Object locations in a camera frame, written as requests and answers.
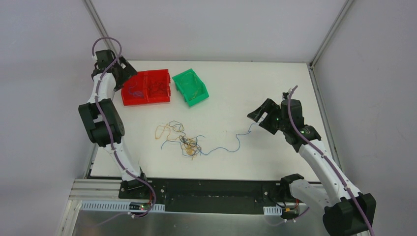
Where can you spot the left circuit board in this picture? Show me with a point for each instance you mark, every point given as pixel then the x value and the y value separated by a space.
pixel 139 207

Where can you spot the aluminium frame rail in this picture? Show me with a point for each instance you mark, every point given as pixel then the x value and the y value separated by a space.
pixel 95 189

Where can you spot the green plastic bin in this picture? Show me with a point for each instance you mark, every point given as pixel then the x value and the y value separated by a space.
pixel 191 87

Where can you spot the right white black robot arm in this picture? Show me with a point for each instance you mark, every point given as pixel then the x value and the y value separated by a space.
pixel 344 209

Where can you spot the red plastic bin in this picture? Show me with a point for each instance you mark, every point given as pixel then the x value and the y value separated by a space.
pixel 147 87

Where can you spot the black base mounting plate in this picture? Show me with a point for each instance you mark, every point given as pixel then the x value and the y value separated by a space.
pixel 209 195

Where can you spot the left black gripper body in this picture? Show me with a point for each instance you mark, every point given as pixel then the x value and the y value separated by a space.
pixel 124 73

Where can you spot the right circuit board connector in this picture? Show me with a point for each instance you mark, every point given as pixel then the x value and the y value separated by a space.
pixel 289 213

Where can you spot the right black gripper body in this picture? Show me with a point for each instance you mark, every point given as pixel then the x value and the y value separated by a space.
pixel 269 116

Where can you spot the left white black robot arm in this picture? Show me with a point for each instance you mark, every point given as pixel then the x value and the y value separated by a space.
pixel 101 120

